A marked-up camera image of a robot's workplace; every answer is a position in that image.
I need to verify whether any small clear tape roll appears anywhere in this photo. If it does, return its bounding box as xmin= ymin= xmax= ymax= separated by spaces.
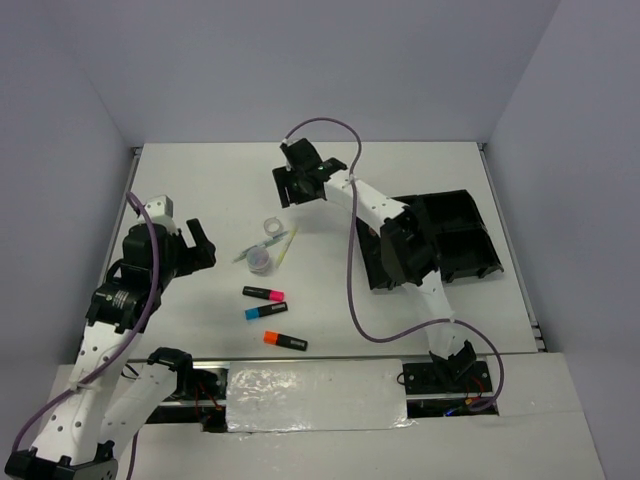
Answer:
xmin=263 ymin=217 xmax=283 ymax=237

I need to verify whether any clear paperclip jar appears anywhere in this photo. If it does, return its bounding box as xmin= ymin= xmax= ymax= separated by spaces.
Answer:
xmin=246 ymin=247 xmax=271 ymax=275

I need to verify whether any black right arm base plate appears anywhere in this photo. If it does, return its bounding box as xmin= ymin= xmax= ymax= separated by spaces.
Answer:
xmin=400 ymin=361 xmax=493 ymax=397

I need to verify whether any blue pen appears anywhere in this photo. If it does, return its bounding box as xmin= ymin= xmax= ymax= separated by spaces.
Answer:
xmin=247 ymin=231 xmax=289 ymax=251

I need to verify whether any green pen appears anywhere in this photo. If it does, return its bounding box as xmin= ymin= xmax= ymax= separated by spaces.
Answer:
xmin=232 ymin=247 xmax=252 ymax=263

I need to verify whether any black compartment organizer tray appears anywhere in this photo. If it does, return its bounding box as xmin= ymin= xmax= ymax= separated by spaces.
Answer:
xmin=356 ymin=190 xmax=504 ymax=290

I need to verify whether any yellow pen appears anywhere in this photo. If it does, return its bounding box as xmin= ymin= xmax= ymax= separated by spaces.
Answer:
xmin=275 ymin=225 xmax=299 ymax=269

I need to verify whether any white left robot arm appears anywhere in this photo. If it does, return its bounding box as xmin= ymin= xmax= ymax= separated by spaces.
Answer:
xmin=4 ymin=207 xmax=216 ymax=479

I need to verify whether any silver foil sheet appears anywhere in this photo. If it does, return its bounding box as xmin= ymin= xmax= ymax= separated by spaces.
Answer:
xmin=226 ymin=359 xmax=411 ymax=433

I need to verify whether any blue highlighter marker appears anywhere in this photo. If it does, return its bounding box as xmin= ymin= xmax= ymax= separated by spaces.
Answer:
xmin=244 ymin=302 xmax=288 ymax=321

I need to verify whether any orange highlighter marker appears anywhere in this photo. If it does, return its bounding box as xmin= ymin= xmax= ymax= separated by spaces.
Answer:
xmin=263 ymin=331 xmax=308 ymax=351

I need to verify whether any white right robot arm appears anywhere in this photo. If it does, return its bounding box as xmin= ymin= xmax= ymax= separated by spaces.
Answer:
xmin=273 ymin=139 xmax=476 ymax=391

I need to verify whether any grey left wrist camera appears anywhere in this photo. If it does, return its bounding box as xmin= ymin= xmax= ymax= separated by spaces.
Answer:
xmin=145 ymin=195 xmax=174 ymax=218

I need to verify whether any pink highlighter marker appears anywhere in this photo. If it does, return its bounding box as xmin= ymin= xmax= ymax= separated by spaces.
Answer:
xmin=242 ymin=286 xmax=285 ymax=302

